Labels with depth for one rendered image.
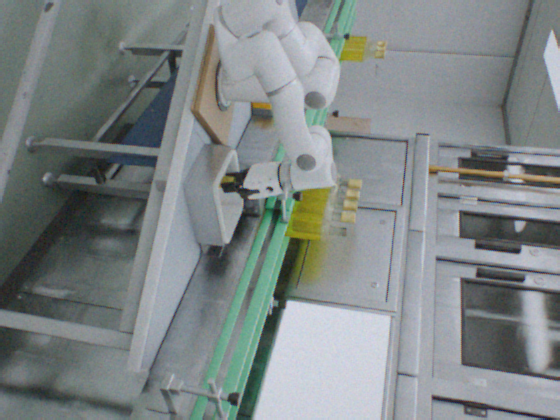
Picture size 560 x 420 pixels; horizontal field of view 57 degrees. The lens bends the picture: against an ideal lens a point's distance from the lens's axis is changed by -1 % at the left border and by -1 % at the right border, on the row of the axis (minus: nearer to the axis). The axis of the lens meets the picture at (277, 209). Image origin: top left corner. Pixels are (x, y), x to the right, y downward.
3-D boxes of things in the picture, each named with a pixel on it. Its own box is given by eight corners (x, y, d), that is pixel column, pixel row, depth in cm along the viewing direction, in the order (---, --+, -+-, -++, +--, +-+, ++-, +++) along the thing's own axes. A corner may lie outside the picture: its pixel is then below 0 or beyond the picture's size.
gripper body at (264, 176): (287, 200, 134) (248, 203, 138) (296, 175, 141) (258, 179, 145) (279, 177, 129) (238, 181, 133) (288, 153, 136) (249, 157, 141)
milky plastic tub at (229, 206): (197, 244, 147) (227, 248, 145) (183, 183, 131) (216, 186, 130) (217, 202, 159) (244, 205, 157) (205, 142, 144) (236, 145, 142)
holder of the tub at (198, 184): (199, 255, 150) (225, 259, 149) (182, 182, 132) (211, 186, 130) (218, 215, 162) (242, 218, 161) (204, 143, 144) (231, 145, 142)
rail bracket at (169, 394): (147, 412, 118) (242, 433, 114) (128, 375, 107) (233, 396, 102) (156, 393, 122) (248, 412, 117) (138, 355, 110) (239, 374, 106)
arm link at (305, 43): (262, 47, 130) (276, 13, 140) (309, 116, 144) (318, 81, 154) (293, 33, 125) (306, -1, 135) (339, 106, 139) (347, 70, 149)
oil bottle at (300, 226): (263, 234, 168) (329, 242, 163) (261, 222, 164) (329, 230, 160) (267, 222, 172) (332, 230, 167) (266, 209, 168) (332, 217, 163)
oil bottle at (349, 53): (324, 60, 250) (383, 63, 244) (324, 49, 246) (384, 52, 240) (326, 54, 254) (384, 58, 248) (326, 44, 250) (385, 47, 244)
